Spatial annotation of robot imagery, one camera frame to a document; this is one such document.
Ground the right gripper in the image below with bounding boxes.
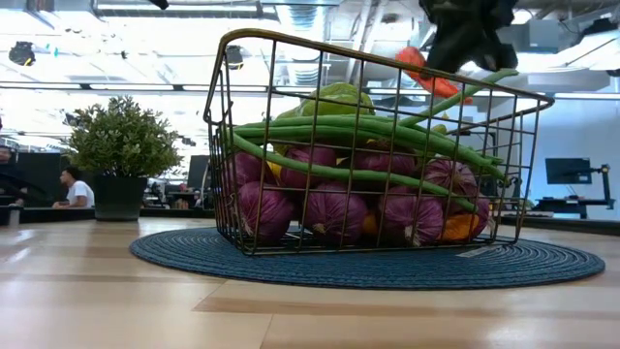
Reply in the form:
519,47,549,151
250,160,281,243
418,0,519,75

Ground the orange carrot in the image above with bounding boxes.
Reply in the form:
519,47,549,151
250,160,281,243
393,46,475,106

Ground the black hanging ceiling fixture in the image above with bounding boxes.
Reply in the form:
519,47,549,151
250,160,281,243
224,45,245,70

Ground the person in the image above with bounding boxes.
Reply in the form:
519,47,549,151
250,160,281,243
0,144,31,207
51,166,96,210

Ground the green bean bundle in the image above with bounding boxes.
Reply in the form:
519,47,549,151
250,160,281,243
226,67,520,215

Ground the black computer monitor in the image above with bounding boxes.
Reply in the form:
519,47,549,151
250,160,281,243
544,157,594,186
187,154,212,191

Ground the green chayote squash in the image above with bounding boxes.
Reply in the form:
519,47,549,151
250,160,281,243
274,81,377,121

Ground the gold wire basket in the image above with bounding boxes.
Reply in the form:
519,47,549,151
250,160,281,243
202,27,556,258

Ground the potted green plant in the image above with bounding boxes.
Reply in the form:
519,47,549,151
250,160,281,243
66,94,184,223

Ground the round blue woven placemat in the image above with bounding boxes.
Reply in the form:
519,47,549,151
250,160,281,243
128,225,606,292

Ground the purple onion bunch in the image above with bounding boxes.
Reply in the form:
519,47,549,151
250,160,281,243
224,144,492,248

